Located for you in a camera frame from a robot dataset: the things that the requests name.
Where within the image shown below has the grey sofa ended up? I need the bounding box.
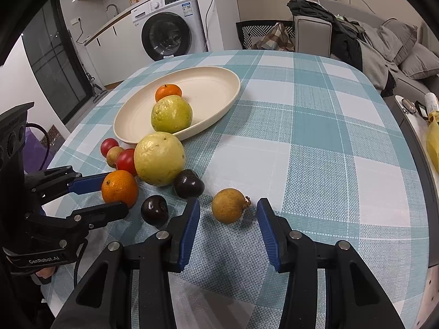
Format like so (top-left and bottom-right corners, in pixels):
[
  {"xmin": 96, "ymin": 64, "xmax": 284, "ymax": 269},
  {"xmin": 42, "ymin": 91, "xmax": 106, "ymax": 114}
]
[{"xmin": 294, "ymin": 0, "xmax": 439, "ymax": 112}]

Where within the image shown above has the plaid cloth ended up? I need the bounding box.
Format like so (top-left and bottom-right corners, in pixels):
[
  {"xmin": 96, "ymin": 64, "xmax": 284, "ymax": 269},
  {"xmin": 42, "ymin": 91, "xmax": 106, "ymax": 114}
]
[{"xmin": 251, "ymin": 23, "xmax": 296, "ymax": 53}]

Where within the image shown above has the white washing machine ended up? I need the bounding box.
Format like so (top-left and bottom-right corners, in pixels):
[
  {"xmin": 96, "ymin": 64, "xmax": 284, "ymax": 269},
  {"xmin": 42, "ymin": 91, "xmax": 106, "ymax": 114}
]
[{"xmin": 130, "ymin": 0, "xmax": 208, "ymax": 63}]

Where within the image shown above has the small orange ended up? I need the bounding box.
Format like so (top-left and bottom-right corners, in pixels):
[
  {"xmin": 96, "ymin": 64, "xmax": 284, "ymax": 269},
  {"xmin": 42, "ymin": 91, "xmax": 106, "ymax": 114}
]
[{"xmin": 155, "ymin": 84, "xmax": 182, "ymax": 104}]

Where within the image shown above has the dark glass sliding door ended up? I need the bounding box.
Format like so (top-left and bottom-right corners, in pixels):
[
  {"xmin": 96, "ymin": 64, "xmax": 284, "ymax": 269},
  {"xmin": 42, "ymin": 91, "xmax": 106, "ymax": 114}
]
[{"xmin": 21, "ymin": 10, "xmax": 89, "ymax": 124}]

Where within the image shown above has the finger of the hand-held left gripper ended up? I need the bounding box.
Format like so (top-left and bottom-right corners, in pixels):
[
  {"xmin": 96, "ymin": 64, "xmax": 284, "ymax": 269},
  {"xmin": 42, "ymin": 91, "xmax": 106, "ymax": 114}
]
[
  {"xmin": 26, "ymin": 202, "xmax": 130, "ymax": 240},
  {"xmin": 26, "ymin": 165, "xmax": 111, "ymax": 200}
]

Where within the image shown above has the yellow bag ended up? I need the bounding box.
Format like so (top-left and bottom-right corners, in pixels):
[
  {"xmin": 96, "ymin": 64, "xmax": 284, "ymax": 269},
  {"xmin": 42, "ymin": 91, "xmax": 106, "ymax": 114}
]
[{"xmin": 425, "ymin": 117, "xmax": 439, "ymax": 172}]

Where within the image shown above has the small reddish green fruit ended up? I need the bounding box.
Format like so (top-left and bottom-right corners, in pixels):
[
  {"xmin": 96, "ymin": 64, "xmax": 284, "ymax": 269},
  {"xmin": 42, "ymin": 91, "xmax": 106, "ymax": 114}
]
[{"xmin": 106, "ymin": 146, "xmax": 125, "ymax": 169}]

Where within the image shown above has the cream oval plate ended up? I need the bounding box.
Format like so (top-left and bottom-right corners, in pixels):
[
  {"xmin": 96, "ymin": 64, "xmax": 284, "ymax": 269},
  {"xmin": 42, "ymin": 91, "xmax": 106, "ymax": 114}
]
[{"xmin": 113, "ymin": 66, "xmax": 241, "ymax": 144}]

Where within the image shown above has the white labelled bottle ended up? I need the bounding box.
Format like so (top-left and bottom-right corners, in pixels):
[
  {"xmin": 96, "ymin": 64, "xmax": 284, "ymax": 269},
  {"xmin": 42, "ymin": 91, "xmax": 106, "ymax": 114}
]
[{"xmin": 424, "ymin": 92, "xmax": 439, "ymax": 114}]

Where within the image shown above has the white side table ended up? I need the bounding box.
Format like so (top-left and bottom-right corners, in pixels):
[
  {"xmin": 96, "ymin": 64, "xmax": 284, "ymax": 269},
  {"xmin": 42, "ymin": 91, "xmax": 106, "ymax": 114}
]
[{"xmin": 394, "ymin": 94, "xmax": 439, "ymax": 220}]

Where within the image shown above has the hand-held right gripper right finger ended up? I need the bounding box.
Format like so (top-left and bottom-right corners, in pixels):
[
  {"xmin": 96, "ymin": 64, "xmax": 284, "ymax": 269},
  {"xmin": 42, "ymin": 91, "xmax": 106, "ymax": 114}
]
[{"xmin": 257, "ymin": 198, "xmax": 407, "ymax": 329}]

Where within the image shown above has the green guava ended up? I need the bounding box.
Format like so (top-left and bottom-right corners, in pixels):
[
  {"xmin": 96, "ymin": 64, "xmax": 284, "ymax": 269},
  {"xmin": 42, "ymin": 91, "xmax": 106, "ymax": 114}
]
[{"xmin": 151, "ymin": 95, "xmax": 193, "ymax": 134}]

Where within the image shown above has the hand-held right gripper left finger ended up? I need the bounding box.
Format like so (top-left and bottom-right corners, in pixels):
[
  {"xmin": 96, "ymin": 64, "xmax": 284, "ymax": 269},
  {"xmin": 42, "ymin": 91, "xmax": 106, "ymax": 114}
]
[{"xmin": 51, "ymin": 198, "xmax": 201, "ymax": 329}]

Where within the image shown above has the brown round fruit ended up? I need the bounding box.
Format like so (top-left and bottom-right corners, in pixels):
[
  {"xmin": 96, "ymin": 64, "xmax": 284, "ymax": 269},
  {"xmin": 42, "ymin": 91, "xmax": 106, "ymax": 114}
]
[{"xmin": 211, "ymin": 188, "xmax": 252, "ymax": 225}]

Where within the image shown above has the black strap watch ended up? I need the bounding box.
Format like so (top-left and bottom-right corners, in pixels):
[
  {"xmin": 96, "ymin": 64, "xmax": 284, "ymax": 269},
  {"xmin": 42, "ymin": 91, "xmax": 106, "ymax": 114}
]
[{"xmin": 401, "ymin": 98, "xmax": 430, "ymax": 121}]

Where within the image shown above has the teal checked tablecloth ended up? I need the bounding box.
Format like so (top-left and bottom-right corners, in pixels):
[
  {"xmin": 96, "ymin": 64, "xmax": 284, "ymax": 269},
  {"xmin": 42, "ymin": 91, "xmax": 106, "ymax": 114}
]
[{"xmin": 41, "ymin": 50, "xmax": 431, "ymax": 329}]

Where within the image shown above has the dark clothes pile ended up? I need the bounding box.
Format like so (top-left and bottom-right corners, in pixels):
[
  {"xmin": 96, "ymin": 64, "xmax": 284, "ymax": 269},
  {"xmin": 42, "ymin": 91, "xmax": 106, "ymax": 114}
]
[{"xmin": 287, "ymin": 0, "xmax": 365, "ymax": 73}]

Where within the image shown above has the large orange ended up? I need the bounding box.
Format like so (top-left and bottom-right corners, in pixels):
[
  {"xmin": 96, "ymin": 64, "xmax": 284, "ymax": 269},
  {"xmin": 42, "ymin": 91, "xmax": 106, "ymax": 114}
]
[{"xmin": 101, "ymin": 170, "xmax": 139, "ymax": 209}]

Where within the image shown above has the large yellow-green guava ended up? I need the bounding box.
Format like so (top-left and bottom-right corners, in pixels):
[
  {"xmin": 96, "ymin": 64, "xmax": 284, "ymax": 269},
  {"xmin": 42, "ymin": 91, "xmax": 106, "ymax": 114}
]
[{"xmin": 134, "ymin": 132, "xmax": 186, "ymax": 187}]

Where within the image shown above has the dark plum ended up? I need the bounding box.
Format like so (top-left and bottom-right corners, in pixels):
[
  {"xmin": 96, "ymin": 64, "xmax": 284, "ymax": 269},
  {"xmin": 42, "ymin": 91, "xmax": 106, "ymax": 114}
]
[
  {"xmin": 141, "ymin": 195, "xmax": 170, "ymax": 227},
  {"xmin": 173, "ymin": 169, "xmax": 206, "ymax": 200}
]

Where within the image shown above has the grey pillow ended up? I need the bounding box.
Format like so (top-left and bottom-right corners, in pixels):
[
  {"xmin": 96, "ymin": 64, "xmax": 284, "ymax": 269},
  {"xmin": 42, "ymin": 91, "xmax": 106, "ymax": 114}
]
[
  {"xmin": 376, "ymin": 18, "xmax": 420, "ymax": 66},
  {"xmin": 399, "ymin": 42, "xmax": 439, "ymax": 81}
]

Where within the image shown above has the purple bag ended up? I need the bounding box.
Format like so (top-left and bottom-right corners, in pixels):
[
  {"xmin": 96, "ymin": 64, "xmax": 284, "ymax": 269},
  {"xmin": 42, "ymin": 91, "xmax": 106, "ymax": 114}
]
[{"xmin": 23, "ymin": 127, "xmax": 56, "ymax": 172}]

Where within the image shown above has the black cable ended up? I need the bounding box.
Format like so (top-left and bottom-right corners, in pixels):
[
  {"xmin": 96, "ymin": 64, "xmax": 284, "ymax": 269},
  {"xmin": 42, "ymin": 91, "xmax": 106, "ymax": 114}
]
[{"xmin": 25, "ymin": 123, "xmax": 88, "ymax": 283}]

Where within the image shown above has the black patterned chair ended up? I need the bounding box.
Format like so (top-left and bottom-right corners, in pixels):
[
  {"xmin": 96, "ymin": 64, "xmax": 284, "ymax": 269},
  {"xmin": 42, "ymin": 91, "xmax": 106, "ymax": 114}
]
[{"xmin": 235, "ymin": 21, "xmax": 296, "ymax": 52}]

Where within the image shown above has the grey garment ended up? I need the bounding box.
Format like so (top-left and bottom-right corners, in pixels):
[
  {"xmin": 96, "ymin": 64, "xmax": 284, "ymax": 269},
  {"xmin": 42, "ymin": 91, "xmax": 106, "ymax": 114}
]
[{"xmin": 356, "ymin": 37, "xmax": 401, "ymax": 97}]

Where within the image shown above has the small red tomato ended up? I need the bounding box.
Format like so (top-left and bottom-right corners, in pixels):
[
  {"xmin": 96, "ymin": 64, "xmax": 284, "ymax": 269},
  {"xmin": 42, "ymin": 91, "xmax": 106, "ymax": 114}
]
[{"xmin": 100, "ymin": 138, "xmax": 119, "ymax": 157}]

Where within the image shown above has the person's left hand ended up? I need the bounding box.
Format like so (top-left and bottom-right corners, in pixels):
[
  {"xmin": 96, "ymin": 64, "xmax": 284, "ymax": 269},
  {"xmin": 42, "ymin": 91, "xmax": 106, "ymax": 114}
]
[{"xmin": 35, "ymin": 266, "xmax": 57, "ymax": 282}]

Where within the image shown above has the white kitchen counter cabinet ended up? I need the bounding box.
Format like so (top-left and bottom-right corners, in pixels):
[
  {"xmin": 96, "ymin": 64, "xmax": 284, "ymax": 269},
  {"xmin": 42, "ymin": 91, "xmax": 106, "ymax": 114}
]
[{"xmin": 84, "ymin": 6, "xmax": 145, "ymax": 88}]

